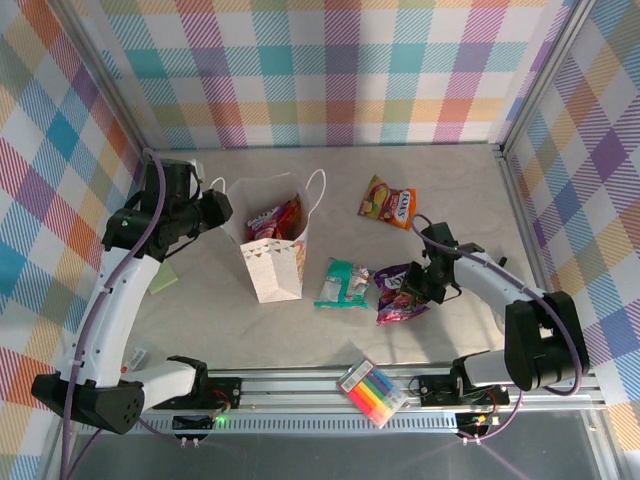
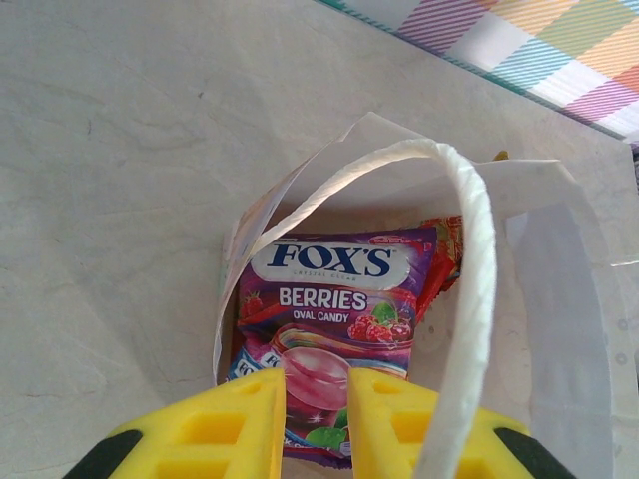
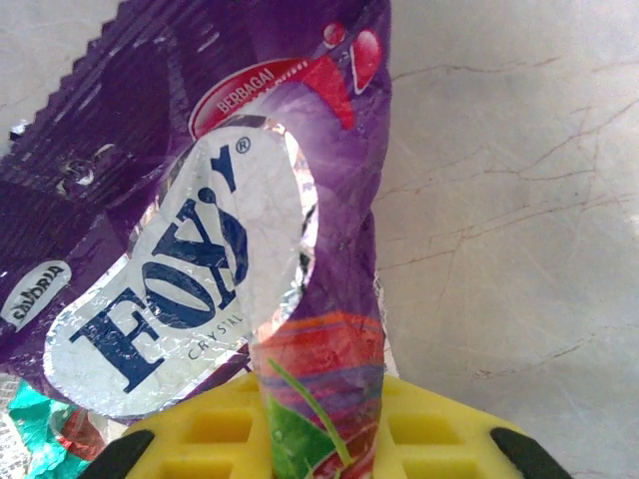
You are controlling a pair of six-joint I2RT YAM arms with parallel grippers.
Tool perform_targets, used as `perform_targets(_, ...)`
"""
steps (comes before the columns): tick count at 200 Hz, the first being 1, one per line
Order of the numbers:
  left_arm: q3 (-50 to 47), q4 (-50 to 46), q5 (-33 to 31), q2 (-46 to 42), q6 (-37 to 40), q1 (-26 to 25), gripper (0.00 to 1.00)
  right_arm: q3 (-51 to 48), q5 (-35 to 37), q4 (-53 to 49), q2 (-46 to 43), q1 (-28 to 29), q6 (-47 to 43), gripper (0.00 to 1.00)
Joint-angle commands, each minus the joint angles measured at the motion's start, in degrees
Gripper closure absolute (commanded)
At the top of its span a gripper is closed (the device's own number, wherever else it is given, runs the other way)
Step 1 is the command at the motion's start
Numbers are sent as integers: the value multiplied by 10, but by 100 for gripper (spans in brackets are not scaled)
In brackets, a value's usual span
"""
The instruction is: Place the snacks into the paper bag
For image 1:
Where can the perforated metal rail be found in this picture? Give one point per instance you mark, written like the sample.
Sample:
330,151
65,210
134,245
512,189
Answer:
300,425

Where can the yellow orange candy bag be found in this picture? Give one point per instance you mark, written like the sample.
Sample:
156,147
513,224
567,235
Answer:
385,202

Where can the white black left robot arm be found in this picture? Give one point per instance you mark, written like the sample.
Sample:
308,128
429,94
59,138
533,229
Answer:
115,300

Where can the aluminium frame post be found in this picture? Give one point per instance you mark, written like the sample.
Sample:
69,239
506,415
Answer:
105,75
545,75

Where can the green sticky note pad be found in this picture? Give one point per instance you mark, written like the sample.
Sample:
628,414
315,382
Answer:
162,282

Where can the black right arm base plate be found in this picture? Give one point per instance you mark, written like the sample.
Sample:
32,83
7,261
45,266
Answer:
435,390

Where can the red cookie snack bag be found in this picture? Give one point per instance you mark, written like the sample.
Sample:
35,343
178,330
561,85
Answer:
287,220

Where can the aluminium right frame post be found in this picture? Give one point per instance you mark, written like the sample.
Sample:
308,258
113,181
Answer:
545,75

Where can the teal white snack bag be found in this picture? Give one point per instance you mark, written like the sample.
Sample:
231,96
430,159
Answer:
340,285

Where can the coloured marker pack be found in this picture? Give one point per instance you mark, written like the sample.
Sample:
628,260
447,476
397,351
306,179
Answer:
372,392

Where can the aluminium right side rail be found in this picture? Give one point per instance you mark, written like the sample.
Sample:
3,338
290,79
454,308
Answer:
521,200

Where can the aluminium frame rail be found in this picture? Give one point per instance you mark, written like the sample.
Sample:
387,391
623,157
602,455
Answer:
300,390

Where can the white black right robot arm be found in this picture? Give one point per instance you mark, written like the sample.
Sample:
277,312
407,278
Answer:
495,280

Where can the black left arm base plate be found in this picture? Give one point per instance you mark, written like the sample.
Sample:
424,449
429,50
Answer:
230,390

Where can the aluminium left frame post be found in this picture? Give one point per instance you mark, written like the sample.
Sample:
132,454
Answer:
105,75

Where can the white cartoon paper gift bag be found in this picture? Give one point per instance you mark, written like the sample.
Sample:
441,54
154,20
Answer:
272,280

